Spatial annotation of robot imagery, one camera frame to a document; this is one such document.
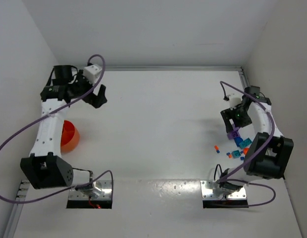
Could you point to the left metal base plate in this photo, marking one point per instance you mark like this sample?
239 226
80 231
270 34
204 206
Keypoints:
101 191

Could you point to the small teal lego brick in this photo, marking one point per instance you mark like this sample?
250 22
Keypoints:
236 154

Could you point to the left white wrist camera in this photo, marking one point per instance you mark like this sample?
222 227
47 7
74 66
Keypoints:
92 72

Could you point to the small orange blue lego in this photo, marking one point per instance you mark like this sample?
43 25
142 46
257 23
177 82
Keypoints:
217 149

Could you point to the blue round lego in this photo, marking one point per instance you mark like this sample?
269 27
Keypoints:
238 140

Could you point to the metal base plate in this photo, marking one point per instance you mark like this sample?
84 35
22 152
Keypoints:
101 191
211 192

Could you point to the orange divided container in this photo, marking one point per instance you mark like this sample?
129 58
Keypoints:
69 138

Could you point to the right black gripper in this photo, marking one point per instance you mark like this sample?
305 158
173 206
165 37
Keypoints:
233 121

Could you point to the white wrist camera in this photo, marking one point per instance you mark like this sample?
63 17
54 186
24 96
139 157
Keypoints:
92 72
233 99

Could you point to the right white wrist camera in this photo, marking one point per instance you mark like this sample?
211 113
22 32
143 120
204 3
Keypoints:
233 99

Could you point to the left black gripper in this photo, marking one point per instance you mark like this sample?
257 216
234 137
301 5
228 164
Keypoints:
89 93

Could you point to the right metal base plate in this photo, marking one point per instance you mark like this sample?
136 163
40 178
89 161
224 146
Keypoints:
211 192

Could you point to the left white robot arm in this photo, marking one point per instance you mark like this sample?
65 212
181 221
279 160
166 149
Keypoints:
45 168

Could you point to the purple lego brick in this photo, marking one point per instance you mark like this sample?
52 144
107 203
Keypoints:
234 133

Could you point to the orange cone lego piece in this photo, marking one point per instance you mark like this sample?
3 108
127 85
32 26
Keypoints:
245 150

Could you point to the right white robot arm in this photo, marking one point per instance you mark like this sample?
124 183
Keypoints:
269 152

